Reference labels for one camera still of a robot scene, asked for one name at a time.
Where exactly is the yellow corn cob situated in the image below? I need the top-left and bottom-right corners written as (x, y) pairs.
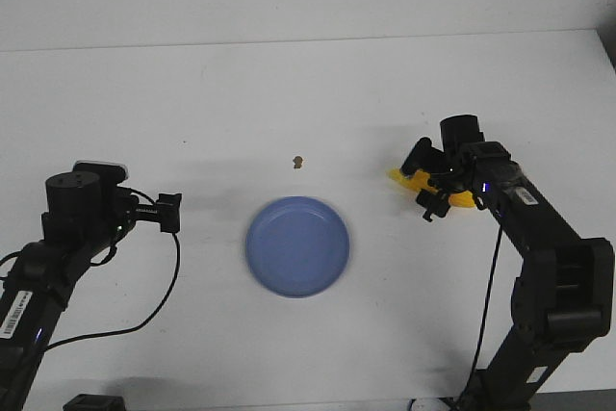
top-left (387, 168), bottom-right (475, 208)

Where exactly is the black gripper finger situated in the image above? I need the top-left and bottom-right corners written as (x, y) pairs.
top-left (159, 217), bottom-right (180, 233)
top-left (416, 189), bottom-right (450, 221)
top-left (156, 193), bottom-right (182, 218)
top-left (399, 137), bottom-right (443, 174)

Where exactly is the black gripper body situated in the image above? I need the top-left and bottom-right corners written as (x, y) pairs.
top-left (426, 146), bottom-right (475, 199)
top-left (113, 187), bottom-right (159, 238)

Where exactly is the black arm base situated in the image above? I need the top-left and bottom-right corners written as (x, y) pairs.
top-left (63, 394), bottom-right (126, 411)

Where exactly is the blue round plate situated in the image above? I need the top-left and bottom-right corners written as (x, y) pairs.
top-left (244, 196), bottom-right (351, 298)

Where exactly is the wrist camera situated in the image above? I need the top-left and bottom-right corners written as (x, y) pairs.
top-left (72, 160), bottom-right (129, 185)

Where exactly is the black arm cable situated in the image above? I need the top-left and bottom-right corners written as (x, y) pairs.
top-left (453, 193), bottom-right (504, 411)
top-left (42, 188), bottom-right (182, 352)

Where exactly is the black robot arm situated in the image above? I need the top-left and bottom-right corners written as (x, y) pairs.
top-left (399, 115), bottom-right (615, 410)
top-left (1, 162), bottom-right (182, 410)

